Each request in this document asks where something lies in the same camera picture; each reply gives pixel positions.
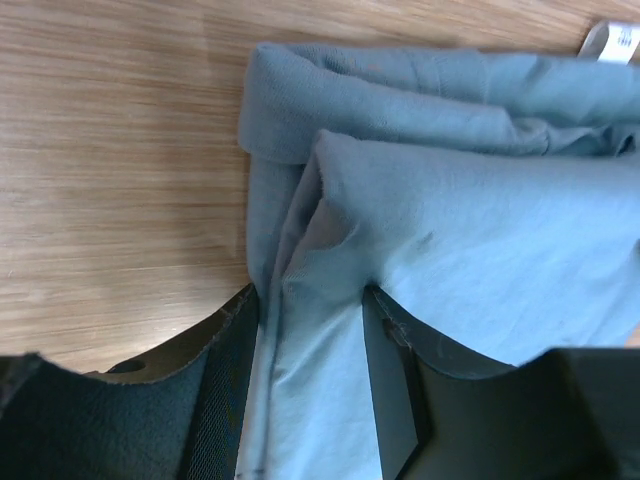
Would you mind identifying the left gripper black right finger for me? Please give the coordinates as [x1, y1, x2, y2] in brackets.
[362, 286, 639, 479]

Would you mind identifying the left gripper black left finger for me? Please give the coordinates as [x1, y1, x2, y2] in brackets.
[1, 286, 259, 479]

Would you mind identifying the blue-grey t shirt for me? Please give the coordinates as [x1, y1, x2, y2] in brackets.
[236, 43, 639, 479]

